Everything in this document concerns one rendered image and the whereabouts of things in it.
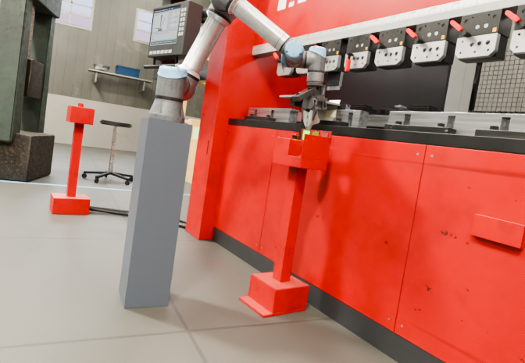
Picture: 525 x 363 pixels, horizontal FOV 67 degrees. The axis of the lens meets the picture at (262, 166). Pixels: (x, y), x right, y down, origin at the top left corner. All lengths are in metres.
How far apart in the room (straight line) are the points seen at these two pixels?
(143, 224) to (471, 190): 1.22
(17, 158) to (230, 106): 2.45
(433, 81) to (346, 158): 0.82
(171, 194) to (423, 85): 1.54
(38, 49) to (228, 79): 2.84
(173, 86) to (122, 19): 9.07
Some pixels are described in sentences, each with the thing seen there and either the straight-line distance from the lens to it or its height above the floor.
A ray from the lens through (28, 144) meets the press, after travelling 4.50.
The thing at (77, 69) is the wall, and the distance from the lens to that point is 10.45.
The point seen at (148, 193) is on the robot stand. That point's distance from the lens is 1.66.
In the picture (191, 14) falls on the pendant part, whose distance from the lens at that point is 2.87.
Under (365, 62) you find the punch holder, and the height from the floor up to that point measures 1.20.
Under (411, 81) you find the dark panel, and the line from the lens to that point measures 2.53.
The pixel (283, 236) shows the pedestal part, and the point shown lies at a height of 0.33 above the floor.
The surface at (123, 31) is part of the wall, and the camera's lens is 10.67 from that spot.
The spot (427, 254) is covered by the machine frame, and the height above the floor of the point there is 0.43.
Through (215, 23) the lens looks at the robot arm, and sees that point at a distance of 1.85.
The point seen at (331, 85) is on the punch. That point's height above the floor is 1.10.
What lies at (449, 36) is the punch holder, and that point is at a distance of 1.82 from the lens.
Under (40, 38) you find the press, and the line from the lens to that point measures 5.18.
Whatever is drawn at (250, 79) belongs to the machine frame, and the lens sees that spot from 2.90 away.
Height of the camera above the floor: 0.75
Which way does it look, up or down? 4 degrees down
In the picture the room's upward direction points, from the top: 9 degrees clockwise
